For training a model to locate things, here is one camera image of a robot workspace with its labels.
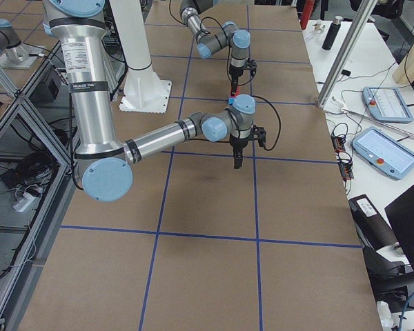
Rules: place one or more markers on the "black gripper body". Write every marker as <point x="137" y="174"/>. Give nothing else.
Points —
<point x="237" y="143"/>
<point x="234" y="71"/>

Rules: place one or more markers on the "red cube block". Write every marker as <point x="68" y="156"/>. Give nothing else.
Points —
<point x="234" y="93"/>

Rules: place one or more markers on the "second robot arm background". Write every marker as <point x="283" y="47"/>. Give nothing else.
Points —
<point x="9" y="39"/>

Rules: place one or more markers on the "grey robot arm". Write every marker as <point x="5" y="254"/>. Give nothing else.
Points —
<point x="114" y="138"/>
<point x="236" y="40"/>

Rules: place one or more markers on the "red fire extinguisher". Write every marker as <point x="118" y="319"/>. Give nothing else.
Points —
<point x="306" y="13"/>

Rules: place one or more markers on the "black water bottle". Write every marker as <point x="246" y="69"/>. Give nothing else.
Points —
<point x="332" y="33"/>

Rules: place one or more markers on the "teach pendant far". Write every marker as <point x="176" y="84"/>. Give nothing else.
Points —
<point x="386" y="105"/>

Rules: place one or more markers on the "teach pendant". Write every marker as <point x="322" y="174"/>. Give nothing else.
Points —
<point x="386" y="105"/>
<point x="384" y="153"/>

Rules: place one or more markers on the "teach pendant near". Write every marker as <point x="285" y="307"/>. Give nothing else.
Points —
<point x="384" y="153"/>

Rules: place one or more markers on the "black cardboard box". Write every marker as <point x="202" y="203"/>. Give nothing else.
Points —
<point x="371" y="223"/>

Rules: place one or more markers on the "black monitor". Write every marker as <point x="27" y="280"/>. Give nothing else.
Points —
<point x="400" y="213"/>

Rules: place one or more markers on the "white power strip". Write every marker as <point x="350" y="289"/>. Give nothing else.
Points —
<point x="23" y="202"/>

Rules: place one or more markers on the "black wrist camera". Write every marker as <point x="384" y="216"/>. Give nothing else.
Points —
<point x="259" y="135"/>
<point x="251" y="66"/>

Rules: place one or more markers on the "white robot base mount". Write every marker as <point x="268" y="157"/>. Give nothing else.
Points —
<point x="144" y="91"/>

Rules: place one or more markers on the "aluminium frame post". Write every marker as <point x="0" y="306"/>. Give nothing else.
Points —
<point x="357" y="25"/>

